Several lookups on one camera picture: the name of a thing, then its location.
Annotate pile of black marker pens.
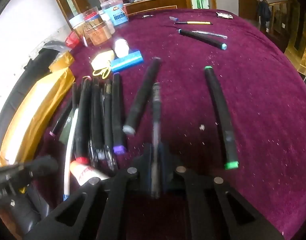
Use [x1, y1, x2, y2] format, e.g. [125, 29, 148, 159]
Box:
[50, 72, 127, 172]

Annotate black chair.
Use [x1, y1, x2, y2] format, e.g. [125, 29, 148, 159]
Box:
[0, 45, 68, 155]

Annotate gold foil bag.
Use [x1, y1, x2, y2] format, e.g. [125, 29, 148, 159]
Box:
[0, 68, 76, 168]

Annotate clear plastic bag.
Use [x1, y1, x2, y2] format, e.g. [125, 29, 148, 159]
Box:
[43, 40, 68, 53]

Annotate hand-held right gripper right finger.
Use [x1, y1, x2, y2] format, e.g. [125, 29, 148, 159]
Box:
[161, 141, 285, 240]

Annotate black marker grey cap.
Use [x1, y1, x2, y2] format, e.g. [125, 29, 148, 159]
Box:
[122, 57, 162, 136]

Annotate red plastic bag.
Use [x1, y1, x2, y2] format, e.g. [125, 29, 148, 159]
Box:
[65, 31, 80, 48]

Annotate slim clear ballpoint pen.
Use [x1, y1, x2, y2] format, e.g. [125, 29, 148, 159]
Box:
[192, 30, 228, 40]

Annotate clear gel pen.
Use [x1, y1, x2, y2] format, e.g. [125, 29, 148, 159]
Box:
[150, 82, 163, 199]

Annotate black marker green caps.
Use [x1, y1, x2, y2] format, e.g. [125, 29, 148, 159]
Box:
[204, 66, 239, 170]

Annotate pale blue lidded jar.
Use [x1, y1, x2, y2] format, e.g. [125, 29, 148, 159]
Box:
[69, 13, 86, 43]

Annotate yellow pen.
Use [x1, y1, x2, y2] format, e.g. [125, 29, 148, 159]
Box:
[174, 21, 214, 26]

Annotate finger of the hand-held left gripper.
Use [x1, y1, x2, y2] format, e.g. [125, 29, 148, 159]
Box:
[16, 155, 59, 181]

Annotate blue label jar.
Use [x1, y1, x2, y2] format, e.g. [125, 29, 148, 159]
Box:
[100, 0, 130, 27]

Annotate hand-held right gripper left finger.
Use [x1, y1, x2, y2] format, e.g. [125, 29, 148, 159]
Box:
[24, 142, 154, 240]

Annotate wooden stair railing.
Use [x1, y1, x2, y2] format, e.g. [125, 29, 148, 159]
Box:
[268, 0, 295, 44]

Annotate cream pouch with yellow cord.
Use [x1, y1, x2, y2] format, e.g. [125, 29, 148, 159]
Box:
[91, 50, 115, 78]

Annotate dark jacket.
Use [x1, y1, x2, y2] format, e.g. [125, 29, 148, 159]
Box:
[258, 0, 272, 28]

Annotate white glue tube red cap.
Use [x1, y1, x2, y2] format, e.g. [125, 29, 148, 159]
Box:
[70, 157, 111, 186]

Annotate blue cylinder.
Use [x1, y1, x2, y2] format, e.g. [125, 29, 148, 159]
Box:
[110, 50, 144, 73]

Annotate white pen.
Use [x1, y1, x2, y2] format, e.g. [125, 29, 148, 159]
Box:
[63, 108, 79, 201]

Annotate black marker pale blue cap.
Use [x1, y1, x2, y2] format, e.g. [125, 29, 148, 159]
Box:
[178, 28, 228, 51]

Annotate gold and black column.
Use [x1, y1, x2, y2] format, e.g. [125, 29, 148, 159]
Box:
[284, 2, 306, 82]

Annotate brown jar red lid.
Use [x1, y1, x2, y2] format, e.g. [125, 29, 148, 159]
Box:
[82, 7, 113, 46]

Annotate purple velvet tablecloth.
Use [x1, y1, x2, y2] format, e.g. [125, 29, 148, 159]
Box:
[30, 8, 306, 240]

